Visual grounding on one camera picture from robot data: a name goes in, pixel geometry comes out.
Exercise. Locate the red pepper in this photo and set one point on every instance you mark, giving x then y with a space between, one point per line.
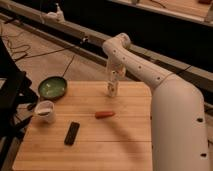
104 114

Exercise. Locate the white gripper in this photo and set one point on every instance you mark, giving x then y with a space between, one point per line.
115 70

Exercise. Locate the black remote control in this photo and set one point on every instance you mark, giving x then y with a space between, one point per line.
72 133

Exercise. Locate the white cup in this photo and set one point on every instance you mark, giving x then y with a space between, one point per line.
45 111

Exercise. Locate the black stand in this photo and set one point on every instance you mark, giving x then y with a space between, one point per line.
15 90

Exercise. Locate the white object on ledge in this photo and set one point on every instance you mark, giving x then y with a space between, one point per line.
58 15

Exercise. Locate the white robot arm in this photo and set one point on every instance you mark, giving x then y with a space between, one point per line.
178 126

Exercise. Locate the white bottle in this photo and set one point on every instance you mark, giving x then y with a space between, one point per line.
112 87

